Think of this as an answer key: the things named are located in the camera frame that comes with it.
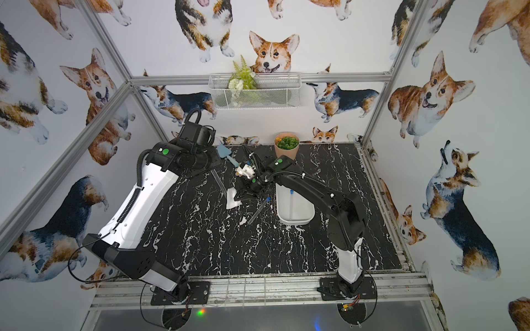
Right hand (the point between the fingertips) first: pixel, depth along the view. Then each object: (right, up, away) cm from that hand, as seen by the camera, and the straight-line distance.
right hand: (231, 200), depth 73 cm
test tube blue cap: (+23, -6, +22) cm, 33 cm away
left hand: (-4, +15, +1) cm, 16 cm away
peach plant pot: (+21, +23, +34) cm, 46 cm away
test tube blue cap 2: (+7, -9, +22) cm, 25 cm away
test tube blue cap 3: (-4, +6, -1) cm, 7 cm away
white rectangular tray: (+29, -8, +22) cm, 37 cm away
